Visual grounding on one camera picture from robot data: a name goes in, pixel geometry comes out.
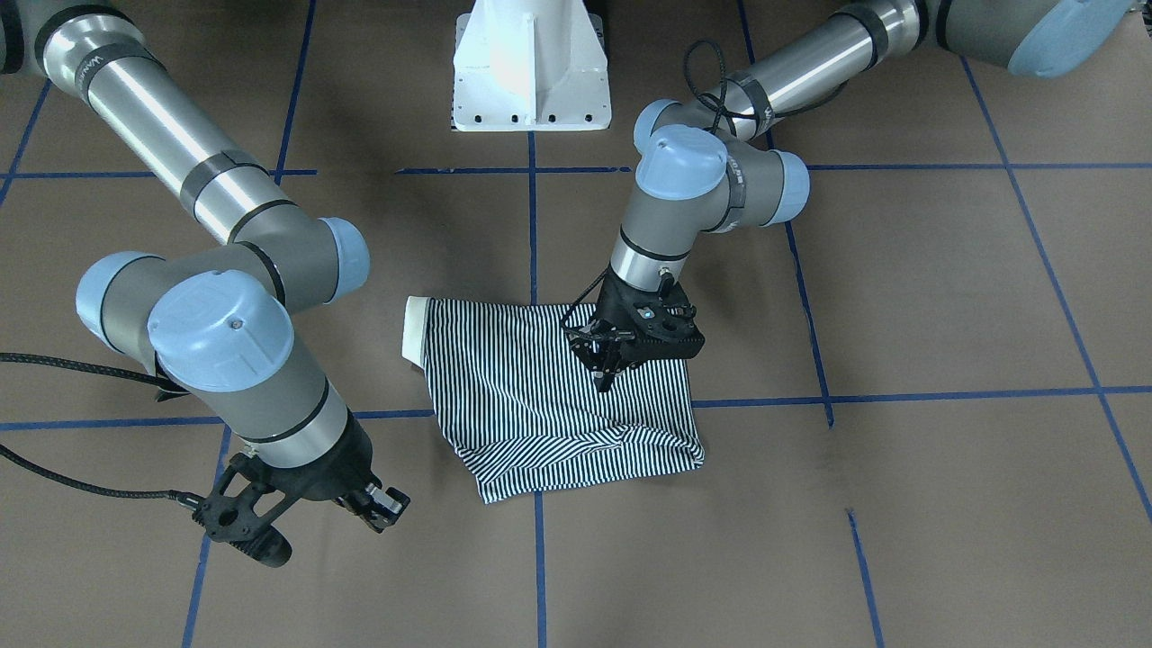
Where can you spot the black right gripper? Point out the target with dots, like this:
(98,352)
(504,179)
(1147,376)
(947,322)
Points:
(330,471)

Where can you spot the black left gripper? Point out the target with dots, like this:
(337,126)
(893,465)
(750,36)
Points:
(616,310)

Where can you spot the blue white striped polo shirt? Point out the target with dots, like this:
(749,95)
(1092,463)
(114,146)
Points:
(522,413)

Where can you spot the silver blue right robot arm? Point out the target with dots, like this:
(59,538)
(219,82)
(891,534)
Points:
(219,323)

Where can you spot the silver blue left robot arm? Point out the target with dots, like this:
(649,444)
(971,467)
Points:
(700,173)

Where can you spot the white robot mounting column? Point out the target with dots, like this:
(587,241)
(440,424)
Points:
(530,66)

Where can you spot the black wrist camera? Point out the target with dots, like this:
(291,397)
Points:
(665,326)
(229,514)

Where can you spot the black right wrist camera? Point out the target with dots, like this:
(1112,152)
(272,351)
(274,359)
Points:
(229,514)

